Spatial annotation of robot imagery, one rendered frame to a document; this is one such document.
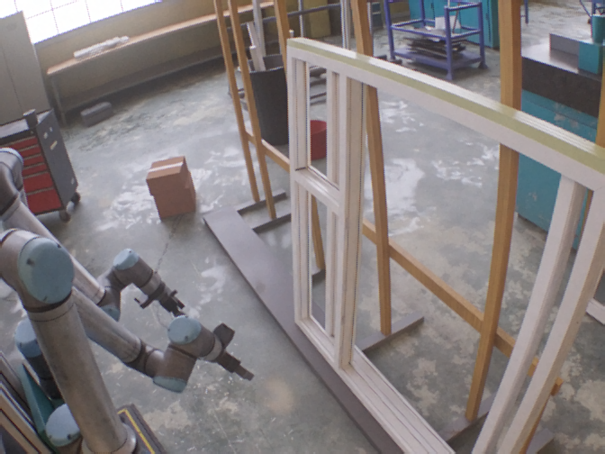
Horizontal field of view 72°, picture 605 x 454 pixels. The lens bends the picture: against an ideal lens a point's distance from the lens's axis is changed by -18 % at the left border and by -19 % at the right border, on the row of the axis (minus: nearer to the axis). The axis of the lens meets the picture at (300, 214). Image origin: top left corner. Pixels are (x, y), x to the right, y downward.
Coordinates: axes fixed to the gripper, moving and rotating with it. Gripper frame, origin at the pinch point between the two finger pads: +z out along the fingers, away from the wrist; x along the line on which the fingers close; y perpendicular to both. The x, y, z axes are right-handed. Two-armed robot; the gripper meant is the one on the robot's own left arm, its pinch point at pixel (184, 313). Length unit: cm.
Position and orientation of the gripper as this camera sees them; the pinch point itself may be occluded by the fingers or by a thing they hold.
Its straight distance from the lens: 188.7
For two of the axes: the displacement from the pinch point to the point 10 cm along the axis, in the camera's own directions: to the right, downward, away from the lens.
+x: -4.7, -3.1, 8.3
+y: 7.1, -6.9, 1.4
